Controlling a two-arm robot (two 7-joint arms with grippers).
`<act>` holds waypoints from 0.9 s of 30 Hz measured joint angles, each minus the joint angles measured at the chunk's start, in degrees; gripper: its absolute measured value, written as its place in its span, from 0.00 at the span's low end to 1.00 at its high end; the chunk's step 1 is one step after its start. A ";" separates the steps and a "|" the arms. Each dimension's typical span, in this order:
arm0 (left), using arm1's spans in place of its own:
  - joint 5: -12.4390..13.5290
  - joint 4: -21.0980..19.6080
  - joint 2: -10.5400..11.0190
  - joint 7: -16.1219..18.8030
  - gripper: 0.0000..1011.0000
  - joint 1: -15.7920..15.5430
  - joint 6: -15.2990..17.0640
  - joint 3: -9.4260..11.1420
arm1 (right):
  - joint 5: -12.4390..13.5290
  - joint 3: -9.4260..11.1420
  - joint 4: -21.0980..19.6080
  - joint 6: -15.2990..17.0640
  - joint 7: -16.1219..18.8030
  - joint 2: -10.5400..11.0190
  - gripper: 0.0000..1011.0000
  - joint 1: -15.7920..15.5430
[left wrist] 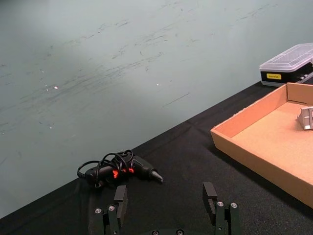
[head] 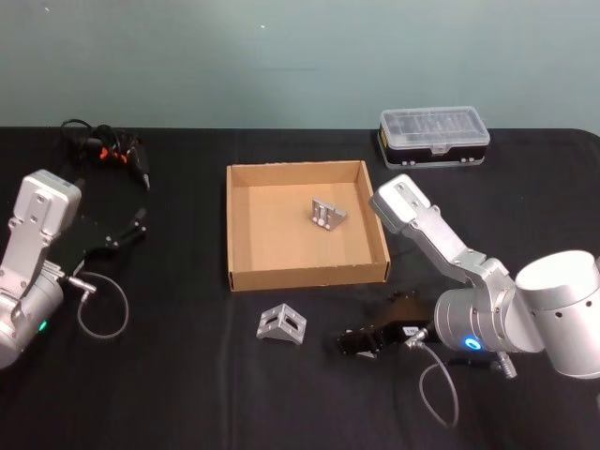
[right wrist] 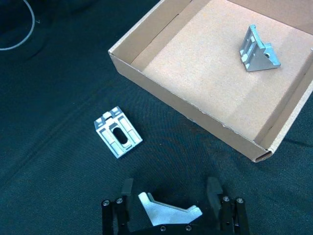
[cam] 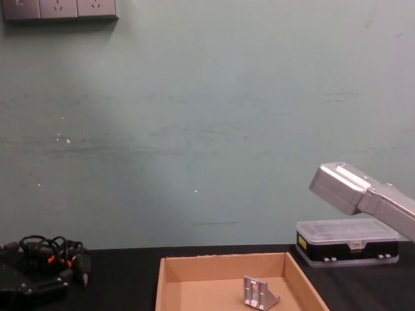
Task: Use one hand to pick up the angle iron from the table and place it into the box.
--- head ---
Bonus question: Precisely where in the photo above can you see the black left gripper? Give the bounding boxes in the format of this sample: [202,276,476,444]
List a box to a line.
[50,207,148,278]

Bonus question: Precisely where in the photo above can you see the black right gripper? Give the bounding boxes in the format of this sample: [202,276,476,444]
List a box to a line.
[334,290,438,361]

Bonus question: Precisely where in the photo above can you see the shallow brown cardboard tray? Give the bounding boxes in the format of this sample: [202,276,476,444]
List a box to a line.
[225,158,392,293]

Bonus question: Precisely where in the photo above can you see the black table cloth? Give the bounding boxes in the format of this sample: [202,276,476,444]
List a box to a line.
[0,125,600,450]

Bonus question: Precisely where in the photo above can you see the clear plastic case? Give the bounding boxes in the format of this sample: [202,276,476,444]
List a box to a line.
[375,108,491,171]

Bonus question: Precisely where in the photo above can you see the black corded tool orange parts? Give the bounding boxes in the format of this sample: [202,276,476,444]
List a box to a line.
[59,118,152,193]

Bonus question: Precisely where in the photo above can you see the thin grey left gripper cable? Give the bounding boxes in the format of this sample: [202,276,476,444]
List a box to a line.
[67,272,130,339]

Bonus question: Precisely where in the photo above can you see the thin grey gripper cable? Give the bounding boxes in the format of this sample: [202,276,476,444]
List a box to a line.
[401,329,461,428]
[67,272,130,339]

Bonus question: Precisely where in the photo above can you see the grey metal corner bracket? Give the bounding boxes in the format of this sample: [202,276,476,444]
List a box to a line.
[254,303,308,348]
[308,196,350,233]

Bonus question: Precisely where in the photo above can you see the thin grey right gripper cable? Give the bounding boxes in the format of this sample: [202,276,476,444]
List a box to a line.
[401,329,461,428]

